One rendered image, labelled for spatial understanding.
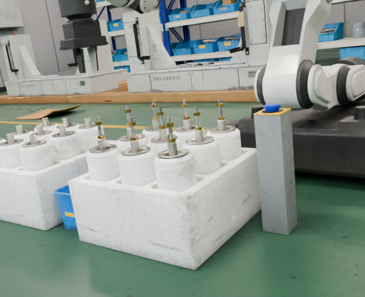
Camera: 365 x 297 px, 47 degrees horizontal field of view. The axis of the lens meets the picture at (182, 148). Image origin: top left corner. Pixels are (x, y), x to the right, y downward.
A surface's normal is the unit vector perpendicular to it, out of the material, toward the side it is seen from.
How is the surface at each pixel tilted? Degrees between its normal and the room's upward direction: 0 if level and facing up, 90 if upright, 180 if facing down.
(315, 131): 46
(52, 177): 90
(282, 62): 51
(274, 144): 90
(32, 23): 90
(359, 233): 0
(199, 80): 90
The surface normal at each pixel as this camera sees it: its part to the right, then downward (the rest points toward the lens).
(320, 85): 0.79, 0.06
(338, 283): -0.12, -0.96
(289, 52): -0.59, -0.18
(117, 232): -0.57, 0.28
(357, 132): -0.51, -0.48
